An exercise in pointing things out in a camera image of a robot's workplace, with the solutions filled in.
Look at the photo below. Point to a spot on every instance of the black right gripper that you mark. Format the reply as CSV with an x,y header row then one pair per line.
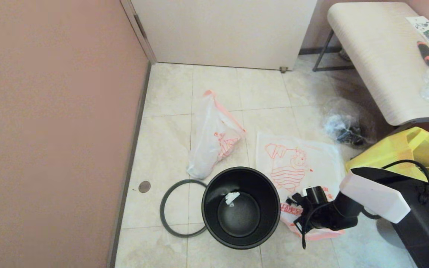
x,y
318,217

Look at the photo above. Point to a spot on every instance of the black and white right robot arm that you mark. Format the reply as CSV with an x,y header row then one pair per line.
x,y
374,197

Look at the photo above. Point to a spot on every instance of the black round trash bin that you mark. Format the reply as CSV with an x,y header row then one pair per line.
x,y
210,208

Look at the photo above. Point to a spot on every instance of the clear plastic bag dark contents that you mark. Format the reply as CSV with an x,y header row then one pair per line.
x,y
343,128

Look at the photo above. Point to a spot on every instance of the yellow tote bag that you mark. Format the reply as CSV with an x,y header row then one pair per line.
x,y
385,152

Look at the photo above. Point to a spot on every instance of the white paper scrap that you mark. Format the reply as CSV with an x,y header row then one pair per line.
x,y
231,197

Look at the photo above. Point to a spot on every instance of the small metal door stop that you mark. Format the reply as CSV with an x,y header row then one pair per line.
x,y
283,69

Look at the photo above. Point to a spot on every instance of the round metal floor drain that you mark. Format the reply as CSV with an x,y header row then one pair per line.
x,y
144,187

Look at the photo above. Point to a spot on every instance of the beige bench with black legs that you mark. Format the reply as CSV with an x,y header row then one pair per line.
x,y
378,63

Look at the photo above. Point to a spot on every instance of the white door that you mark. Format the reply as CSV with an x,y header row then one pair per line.
x,y
229,33

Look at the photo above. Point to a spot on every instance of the black and orange tool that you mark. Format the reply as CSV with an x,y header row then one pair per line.
x,y
425,54

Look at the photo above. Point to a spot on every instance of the black and white printed leaflet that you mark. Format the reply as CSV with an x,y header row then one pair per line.
x,y
425,27

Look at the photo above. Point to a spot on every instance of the white door frame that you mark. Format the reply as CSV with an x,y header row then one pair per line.
x,y
140,31

